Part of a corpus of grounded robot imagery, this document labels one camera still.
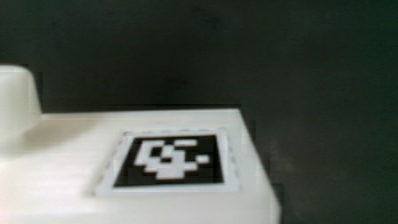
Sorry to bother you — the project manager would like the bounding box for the white drawer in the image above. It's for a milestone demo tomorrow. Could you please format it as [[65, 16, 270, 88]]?
[[0, 65, 280, 224]]

